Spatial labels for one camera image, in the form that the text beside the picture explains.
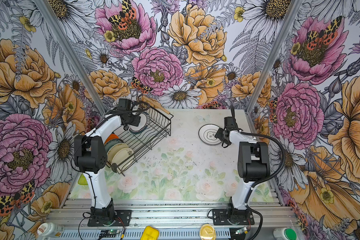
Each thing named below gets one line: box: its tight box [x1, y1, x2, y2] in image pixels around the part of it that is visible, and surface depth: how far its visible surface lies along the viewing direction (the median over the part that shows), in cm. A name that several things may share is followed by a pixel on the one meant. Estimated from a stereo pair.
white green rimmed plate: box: [198, 124, 222, 145], surface depth 108 cm
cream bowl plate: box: [112, 147, 134, 171], surface depth 84 cm
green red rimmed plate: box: [128, 112, 150, 135], surface depth 110 cm
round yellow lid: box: [200, 223, 216, 240], surface depth 72 cm
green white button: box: [273, 227, 297, 240], surface depth 64 cm
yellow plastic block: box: [140, 225, 160, 240], surface depth 71 cm
